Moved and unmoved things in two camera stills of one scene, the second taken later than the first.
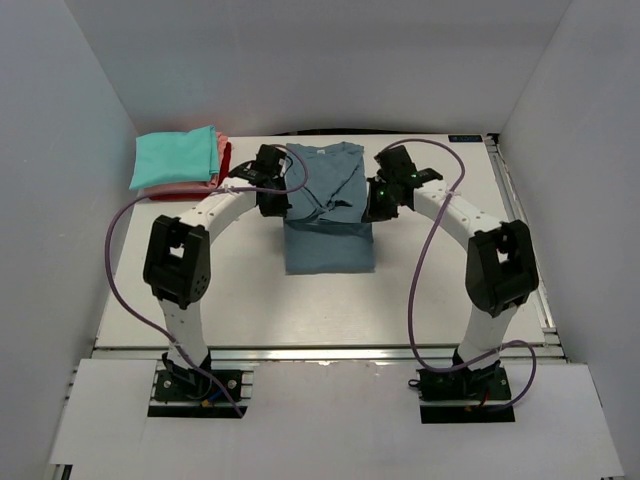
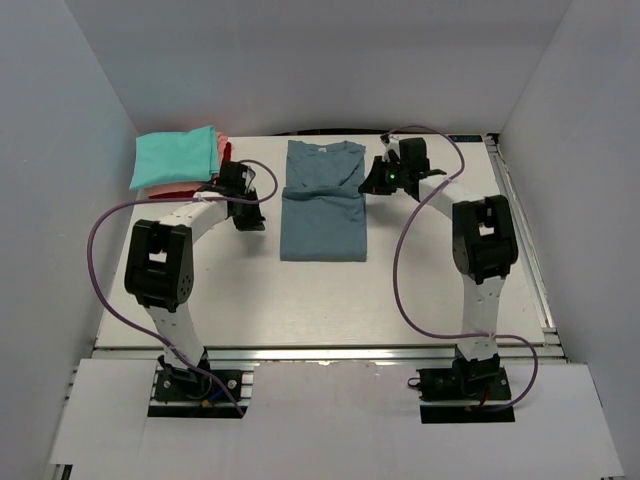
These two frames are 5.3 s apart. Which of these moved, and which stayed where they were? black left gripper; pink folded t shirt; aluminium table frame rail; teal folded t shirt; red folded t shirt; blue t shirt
Moved: blue t shirt; black left gripper
Stayed: red folded t shirt; teal folded t shirt; aluminium table frame rail; pink folded t shirt
